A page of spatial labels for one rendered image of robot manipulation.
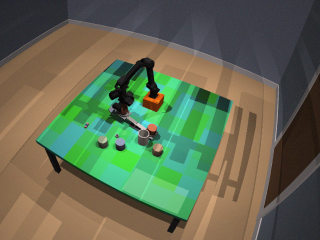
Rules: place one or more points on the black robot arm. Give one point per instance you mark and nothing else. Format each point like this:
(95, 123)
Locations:
(125, 80)

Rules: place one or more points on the orange cylinder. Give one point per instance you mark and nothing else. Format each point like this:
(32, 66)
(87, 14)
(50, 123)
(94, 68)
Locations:
(152, 128)

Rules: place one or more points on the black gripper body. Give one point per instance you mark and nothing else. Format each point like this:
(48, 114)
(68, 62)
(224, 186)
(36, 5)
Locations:
(117, 106)

